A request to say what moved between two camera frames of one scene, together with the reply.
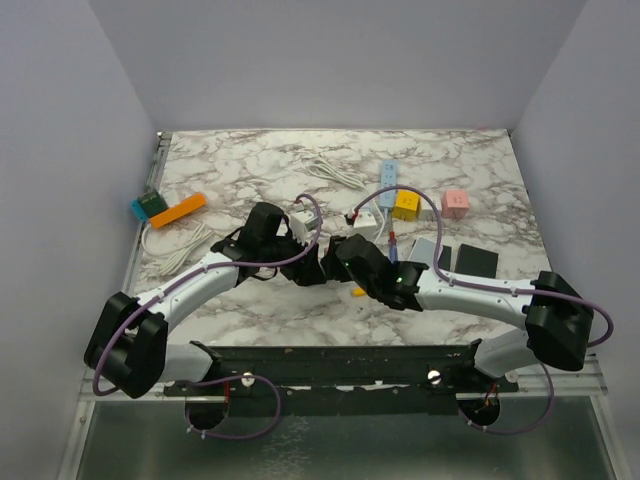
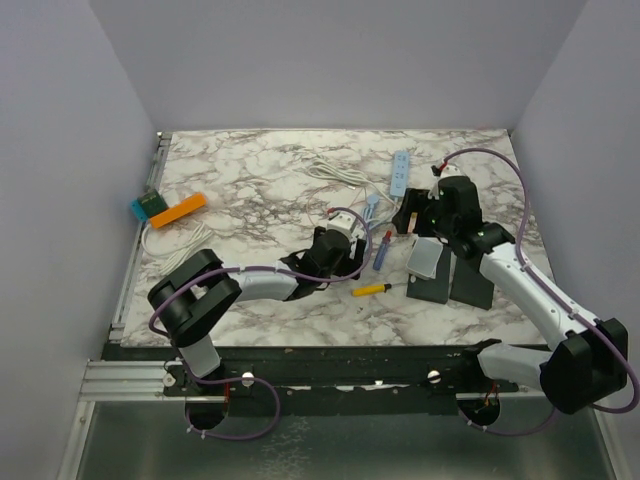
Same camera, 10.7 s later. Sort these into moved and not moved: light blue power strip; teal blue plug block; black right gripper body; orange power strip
Moved: light blue power strip; black right gripper body
Not moved: orange power strip; teal blue plug block
